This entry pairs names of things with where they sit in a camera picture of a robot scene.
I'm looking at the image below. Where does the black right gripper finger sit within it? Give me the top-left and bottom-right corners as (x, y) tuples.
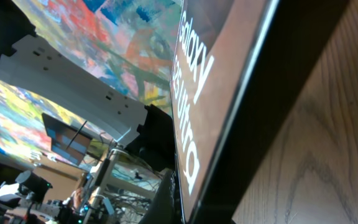
(139, 170), (176, 224)

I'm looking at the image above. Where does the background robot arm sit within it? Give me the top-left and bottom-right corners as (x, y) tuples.
(0, 170), (85, 224)

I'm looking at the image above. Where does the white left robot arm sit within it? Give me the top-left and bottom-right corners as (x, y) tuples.
(0, 1), (175, 171)

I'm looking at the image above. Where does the colourful abstract wall painting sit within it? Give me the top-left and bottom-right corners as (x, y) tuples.
(0, 1), (181, 159)

